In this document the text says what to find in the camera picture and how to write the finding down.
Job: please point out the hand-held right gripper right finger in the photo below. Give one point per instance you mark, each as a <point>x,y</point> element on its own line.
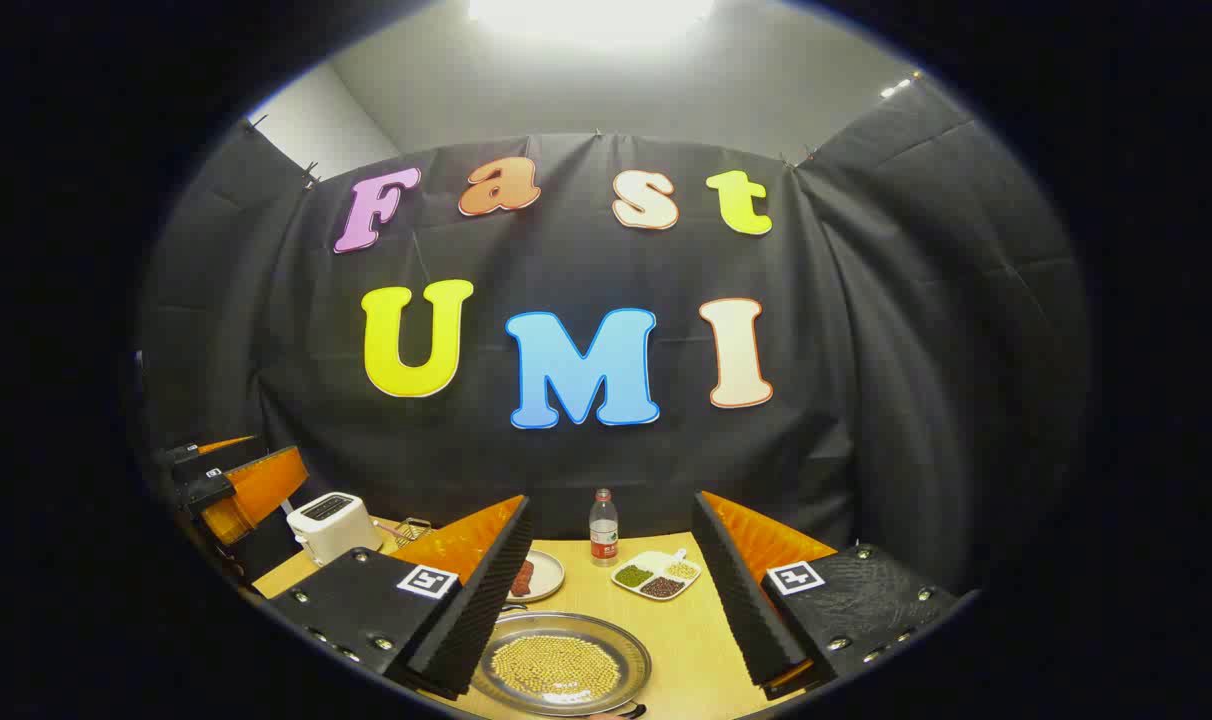
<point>741,600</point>

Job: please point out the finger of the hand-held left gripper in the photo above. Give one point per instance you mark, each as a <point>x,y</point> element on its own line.
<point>211,455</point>
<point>256,490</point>

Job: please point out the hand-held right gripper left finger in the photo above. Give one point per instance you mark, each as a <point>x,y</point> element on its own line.
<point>486,600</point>

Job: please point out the brown meat piece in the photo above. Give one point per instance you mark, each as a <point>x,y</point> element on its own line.
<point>522,578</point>

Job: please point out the pile of green mung beans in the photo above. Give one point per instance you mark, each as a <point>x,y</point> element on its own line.
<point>633,576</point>

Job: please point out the white divided dish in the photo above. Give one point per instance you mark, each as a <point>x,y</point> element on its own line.
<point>656,572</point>

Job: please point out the pink stick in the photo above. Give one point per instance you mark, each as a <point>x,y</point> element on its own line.
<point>388,530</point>

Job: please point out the pile of pale beans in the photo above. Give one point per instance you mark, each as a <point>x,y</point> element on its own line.
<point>682,570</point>

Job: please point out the pile of yellow soybeans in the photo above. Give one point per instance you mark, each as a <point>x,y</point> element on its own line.
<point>556,665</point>

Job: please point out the pile of dark red beans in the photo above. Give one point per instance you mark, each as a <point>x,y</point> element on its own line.
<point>662,587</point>

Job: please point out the white toaster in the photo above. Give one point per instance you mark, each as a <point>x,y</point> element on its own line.
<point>334,525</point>

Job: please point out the black backdrop cloth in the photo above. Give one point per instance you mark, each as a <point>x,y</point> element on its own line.
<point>586,470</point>

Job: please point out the ceiling light panel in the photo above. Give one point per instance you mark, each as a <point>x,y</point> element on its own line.
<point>591,12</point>
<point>896,87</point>

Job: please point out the white round plate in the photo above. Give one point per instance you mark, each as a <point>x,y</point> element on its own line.
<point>549,575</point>

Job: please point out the clear bottle with red label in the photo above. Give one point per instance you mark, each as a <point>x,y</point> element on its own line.
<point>604,530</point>

